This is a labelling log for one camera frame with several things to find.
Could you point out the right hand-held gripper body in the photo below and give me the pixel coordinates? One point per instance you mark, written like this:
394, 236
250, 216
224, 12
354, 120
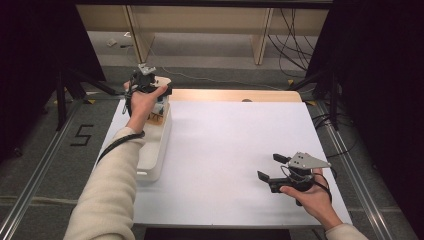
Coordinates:
303, 161

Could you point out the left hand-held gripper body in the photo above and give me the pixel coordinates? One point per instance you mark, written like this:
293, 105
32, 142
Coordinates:
143, 83

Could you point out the white plastic storage box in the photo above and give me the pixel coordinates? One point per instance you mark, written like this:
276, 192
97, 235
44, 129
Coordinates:
160, 150

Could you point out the person's left hand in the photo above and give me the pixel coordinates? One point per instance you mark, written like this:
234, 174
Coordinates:
141, 106

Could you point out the person's right hand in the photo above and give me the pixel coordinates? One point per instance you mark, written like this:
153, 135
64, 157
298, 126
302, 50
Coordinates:
315, 201

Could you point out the white table board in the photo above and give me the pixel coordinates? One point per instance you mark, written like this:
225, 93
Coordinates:
250, 150

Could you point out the small white floor object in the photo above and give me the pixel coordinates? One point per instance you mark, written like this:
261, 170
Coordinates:
111, 42

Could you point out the yellow tape marker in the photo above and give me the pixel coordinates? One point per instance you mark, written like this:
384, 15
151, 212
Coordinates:
311, 103
290, 81
89, 101

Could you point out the wooden table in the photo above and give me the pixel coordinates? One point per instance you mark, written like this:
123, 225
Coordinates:
226, 95

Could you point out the dark table grommet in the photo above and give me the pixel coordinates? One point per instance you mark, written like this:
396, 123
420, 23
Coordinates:
246, 100

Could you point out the black metal stand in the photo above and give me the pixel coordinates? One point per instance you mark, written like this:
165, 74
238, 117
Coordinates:
334, 100
61, 100

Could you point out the beige wooden shelf unit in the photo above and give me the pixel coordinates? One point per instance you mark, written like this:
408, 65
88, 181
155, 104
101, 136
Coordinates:
200, 20

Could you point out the black curtain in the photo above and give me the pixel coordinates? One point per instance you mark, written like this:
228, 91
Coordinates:
383, 83
33, 66

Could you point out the aluminium floor rail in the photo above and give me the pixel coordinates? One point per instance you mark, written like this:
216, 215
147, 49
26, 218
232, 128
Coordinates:
33, 183
360, 186

